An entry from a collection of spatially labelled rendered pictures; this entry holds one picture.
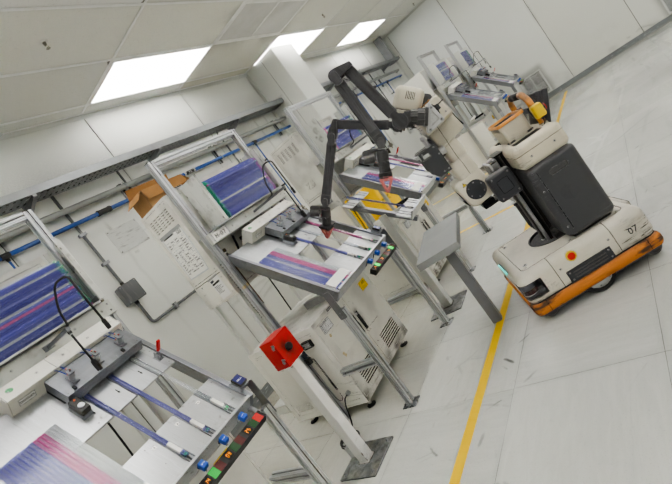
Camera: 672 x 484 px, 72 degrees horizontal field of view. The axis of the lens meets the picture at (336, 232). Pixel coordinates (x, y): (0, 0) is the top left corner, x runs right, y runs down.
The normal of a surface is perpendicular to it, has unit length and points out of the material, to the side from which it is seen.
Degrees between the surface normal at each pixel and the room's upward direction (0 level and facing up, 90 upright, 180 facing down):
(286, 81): 90
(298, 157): 90
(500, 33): 90
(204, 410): 47
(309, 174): 90
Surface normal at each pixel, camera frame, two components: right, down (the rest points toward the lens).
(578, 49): -0.44, 0.42
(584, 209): -0.11, 0.19
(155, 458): 0.08, -0.86
